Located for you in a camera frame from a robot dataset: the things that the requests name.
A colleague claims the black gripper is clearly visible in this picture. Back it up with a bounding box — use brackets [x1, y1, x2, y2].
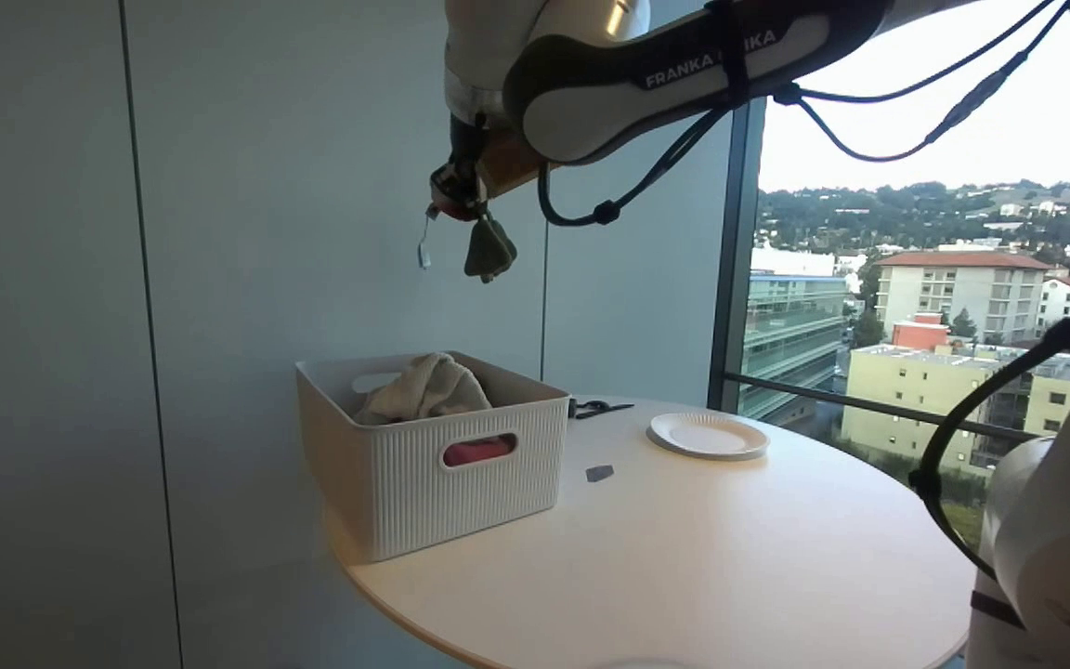
[428, 114, 493, 226]

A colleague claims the beige towel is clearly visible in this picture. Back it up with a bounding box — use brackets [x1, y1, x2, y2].
[352, 349, 496, 426]

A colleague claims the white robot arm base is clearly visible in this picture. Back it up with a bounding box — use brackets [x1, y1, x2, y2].
[966, 312, 1070, 669]

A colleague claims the white ribbed plastic basket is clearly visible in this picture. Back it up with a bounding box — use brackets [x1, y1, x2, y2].
[292, 349, 573, 566]

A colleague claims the black handheld tool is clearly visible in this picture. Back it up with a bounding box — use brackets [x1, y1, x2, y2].
[565, 394, 640, 424]

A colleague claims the dark window mullion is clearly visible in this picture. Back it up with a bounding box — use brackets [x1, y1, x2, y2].
[704, 96, 773, 414]

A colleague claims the white paper plate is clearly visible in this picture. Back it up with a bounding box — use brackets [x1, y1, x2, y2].
[648, 409, 773, 465]

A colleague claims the glass office building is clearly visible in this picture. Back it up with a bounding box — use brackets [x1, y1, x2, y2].
[739, 247, 853, 430]

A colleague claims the black horizontal railing bar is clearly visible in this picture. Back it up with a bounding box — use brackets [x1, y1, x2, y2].
[733, 368, 997, 440]

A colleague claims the wooded hillside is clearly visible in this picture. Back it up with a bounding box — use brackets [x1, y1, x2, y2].
[754, 180, 1070, 260]

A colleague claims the small orange building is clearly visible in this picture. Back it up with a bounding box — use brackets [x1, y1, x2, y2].
[889, 312, 953, 357]

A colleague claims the yellow building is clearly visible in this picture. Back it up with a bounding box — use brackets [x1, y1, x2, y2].
[838, 342, 1070, 477]

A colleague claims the white building red roof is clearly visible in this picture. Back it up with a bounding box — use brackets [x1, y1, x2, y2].
[874, 247, 1054, 349]

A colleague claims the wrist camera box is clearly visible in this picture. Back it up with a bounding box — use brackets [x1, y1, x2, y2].
[474, 124, 555, 201]

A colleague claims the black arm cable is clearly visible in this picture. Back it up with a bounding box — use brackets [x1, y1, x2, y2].
[534, 0, 1070, 232]

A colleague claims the black base cable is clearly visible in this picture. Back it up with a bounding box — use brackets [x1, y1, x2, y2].
[905, 295, 1070, 586]

